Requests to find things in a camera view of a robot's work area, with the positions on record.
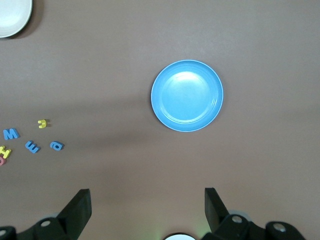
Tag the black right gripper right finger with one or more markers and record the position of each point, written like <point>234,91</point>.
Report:
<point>217,215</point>

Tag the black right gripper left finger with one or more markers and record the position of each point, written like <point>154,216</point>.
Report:
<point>75,215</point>

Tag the blue foam letter a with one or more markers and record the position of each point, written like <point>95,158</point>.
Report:
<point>61,145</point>

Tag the blue foam lowercase m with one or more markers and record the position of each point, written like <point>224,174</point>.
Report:
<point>35,149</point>

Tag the red foam letter Q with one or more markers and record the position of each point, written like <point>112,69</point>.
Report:
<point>1,161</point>

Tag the yellow foam letter H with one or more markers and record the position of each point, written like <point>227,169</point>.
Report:
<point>5,152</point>

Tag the yellow foam letter u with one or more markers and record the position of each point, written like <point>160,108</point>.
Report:
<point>41,125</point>

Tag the blue foam capital M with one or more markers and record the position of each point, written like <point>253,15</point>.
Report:
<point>10,135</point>

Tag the blue round plate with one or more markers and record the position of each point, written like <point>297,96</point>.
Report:
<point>187,100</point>

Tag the beige round plate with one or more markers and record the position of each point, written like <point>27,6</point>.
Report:
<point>10,17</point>

